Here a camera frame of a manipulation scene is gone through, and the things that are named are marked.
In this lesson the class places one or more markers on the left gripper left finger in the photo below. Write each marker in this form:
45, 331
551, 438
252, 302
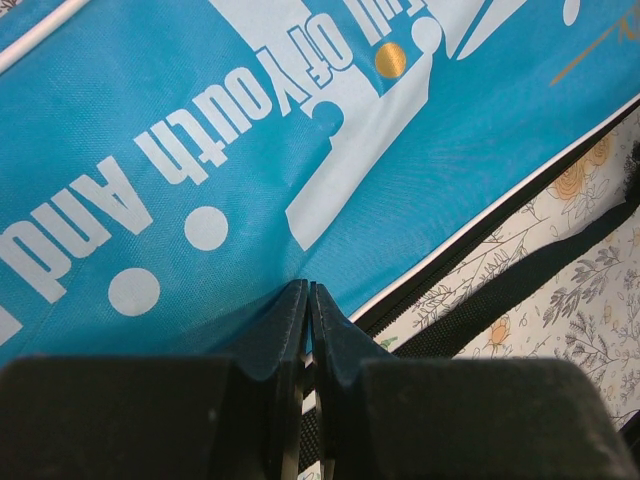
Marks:
235, 414

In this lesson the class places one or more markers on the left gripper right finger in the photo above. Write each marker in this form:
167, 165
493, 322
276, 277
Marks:
384, 417

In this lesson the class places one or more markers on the blue sport racket cover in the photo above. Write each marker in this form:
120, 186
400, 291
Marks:
169, 167

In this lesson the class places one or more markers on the floral table cloth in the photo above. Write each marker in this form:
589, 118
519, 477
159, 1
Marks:
588, 311

